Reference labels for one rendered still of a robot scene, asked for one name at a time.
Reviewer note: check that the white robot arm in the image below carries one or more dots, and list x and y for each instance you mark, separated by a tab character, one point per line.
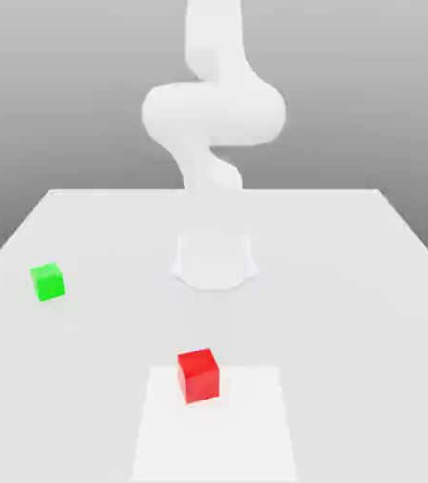
214	113

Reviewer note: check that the small red cube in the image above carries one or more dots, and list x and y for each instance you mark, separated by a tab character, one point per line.
198	375

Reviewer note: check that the small green cube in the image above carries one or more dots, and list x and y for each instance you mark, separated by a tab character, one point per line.
48	282

